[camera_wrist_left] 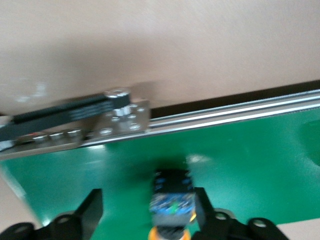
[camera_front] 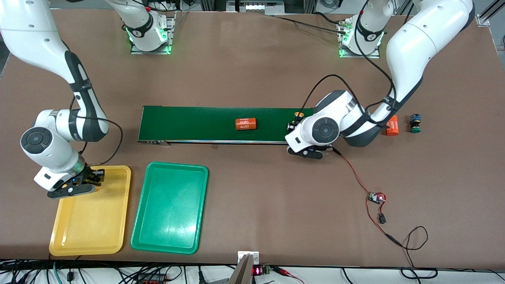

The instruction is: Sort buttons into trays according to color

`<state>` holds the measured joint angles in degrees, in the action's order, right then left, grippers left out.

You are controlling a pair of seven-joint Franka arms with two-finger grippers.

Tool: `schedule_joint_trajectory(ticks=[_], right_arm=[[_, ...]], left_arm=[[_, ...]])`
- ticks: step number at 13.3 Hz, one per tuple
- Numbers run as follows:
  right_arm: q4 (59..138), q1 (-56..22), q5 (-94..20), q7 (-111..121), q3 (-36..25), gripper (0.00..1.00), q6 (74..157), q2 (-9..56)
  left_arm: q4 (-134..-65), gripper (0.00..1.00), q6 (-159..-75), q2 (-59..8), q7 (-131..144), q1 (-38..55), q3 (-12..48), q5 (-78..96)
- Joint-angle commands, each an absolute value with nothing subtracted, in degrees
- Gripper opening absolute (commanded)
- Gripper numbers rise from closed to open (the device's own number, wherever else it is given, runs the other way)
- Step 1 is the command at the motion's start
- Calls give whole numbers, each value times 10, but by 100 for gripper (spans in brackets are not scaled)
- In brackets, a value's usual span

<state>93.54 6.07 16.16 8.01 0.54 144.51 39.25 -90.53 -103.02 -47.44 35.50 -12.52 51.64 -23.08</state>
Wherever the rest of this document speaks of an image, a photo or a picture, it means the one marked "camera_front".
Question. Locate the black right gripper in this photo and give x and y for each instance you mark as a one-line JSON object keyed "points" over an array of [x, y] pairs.
{"points": [[89, 175]]}

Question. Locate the yellow push button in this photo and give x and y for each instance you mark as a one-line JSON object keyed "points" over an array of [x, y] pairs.
{"points": [[298, 115]]}

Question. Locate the orange cylinder 4680 print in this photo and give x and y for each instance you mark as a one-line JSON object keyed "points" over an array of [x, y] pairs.
{"points": [[393, 128], [245, 124]]}

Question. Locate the green push button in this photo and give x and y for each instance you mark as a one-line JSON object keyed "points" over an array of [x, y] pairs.
{"points": [[415, 124]]}

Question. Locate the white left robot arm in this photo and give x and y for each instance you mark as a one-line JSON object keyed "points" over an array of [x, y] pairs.
{"points": [[414, 43]]}

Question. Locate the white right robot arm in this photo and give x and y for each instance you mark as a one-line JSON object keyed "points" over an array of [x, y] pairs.
{"points": [[35, 39]]}

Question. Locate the yellow plastic tray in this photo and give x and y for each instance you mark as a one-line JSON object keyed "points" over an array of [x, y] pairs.
{"points": [[94, 225]]}

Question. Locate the green plastic tray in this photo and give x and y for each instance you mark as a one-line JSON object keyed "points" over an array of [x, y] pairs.
{"points": [[169, 209]]}

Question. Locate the green conveyor belt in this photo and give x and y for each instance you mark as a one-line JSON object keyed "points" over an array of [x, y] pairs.
{"points": [[189, 124]]}

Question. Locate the small green circuit board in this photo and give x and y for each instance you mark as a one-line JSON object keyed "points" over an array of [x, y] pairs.
{"points": [[375, 198]]}

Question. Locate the orange socket power strip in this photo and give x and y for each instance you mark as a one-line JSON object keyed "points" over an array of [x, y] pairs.
{"points": [[154, 280]]}

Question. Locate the lit white panel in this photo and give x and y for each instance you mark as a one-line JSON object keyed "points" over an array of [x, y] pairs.
{"points": [[256, 6]]}

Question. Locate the red clip lead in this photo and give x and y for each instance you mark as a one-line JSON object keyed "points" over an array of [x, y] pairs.
{"points": [[282, 270]]}

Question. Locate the red digit display module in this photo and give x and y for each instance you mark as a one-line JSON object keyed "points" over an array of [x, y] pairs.
{"points": [[257, 271]]}

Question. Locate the aluminium profile bar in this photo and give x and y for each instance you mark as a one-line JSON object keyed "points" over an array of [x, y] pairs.
{"points": [[487, 17]]}

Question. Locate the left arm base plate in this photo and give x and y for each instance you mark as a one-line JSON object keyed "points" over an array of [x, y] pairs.
{"points": [[361, 56]]}

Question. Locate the aluminium frame rack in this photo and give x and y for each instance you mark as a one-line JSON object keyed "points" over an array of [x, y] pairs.
{"points": [[232, 6]]}

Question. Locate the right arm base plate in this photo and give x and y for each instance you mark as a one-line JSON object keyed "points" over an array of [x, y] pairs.
{"points": [[172, 39]]}

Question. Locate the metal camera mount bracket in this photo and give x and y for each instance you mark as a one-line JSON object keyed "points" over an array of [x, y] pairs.
{"points": [[245, 272]]}

